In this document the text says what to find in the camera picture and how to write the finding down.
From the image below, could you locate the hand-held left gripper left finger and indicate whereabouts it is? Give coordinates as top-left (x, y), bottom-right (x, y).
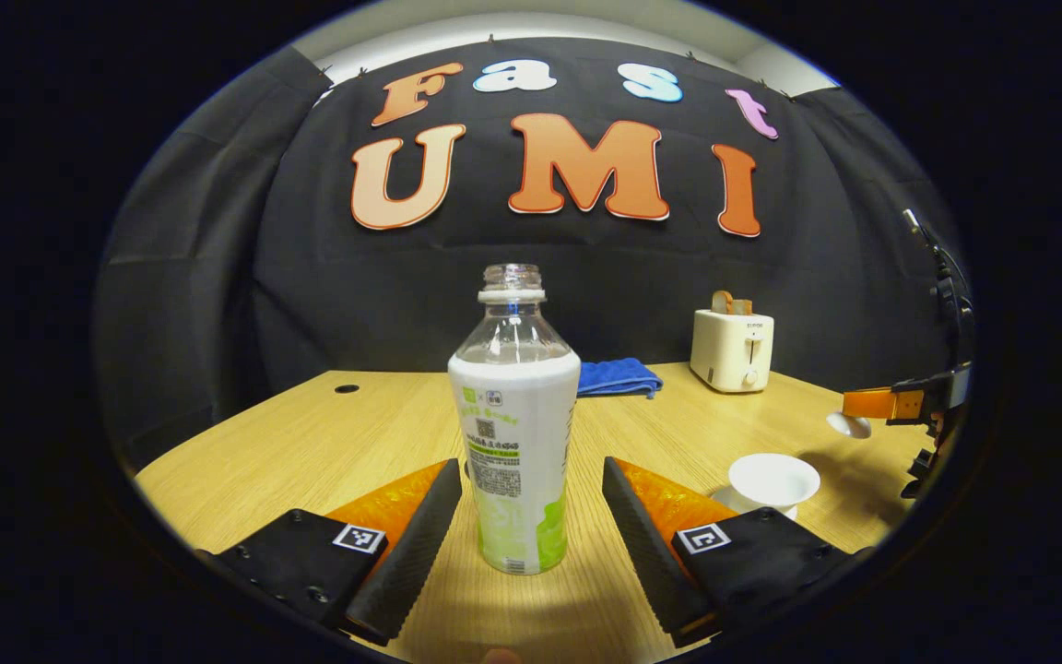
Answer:
top-left (192, 458), bottom-right (464, 647)

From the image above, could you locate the white teacup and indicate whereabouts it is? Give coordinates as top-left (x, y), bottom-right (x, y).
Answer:
top-left (727, 452), bottom-right (822, 519)

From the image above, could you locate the cream toaster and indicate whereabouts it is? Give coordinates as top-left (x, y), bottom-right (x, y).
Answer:
top-left (690, 309), bottom-right (775, 394)

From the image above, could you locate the clear water bottle white label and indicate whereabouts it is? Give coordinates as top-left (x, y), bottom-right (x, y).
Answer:
top-left (447, 264), bottom-right (582, 576)

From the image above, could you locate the blue folded cloth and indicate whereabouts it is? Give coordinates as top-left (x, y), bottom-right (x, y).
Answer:
top-left (575, 358), bottom-right (665, 399)

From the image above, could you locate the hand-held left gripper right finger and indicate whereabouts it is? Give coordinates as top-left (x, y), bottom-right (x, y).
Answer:
top-left (600, 456), bottom-right (873, 649)

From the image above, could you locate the black backdrop cloth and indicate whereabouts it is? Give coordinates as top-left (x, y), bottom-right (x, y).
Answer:
top-left (93, 37), bottom-right (970, 471)

